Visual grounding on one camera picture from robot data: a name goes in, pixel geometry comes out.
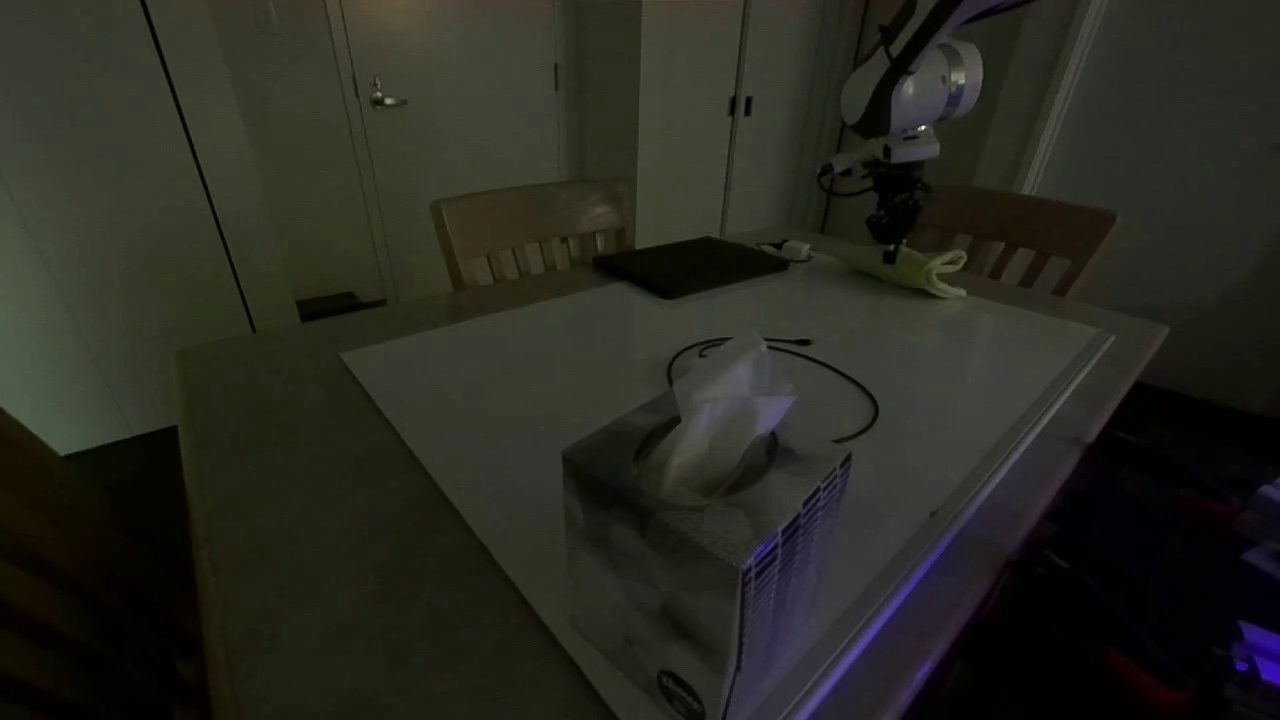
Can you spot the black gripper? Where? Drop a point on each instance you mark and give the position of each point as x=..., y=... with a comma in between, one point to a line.
x=899, y=194

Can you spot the yellow cloth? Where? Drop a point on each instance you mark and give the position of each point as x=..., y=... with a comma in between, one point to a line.
x=920, y=268

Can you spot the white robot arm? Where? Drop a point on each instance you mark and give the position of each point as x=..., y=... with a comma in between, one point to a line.
x=940, y=80

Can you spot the small white power adapter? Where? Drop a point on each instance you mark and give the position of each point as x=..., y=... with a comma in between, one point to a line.
x=799, y=249

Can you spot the wooden chair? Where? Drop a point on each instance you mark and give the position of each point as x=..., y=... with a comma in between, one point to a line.
x=532, y=212
x=1040, y=222

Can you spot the black flat mat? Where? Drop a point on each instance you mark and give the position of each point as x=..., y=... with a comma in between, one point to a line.
x=692, y=266

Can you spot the white closet door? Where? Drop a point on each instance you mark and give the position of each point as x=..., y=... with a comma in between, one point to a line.
x=686, y=123

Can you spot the white tissue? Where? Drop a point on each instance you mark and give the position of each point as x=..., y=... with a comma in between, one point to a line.
x=726, y=412

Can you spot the white board table cover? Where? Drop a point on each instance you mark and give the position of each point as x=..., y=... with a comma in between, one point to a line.
x=532, y=403

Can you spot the grey room door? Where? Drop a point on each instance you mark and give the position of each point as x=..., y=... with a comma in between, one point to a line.
x=465, y=163

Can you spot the black low door bar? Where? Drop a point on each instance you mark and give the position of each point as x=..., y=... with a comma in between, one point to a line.
x=342, y=307

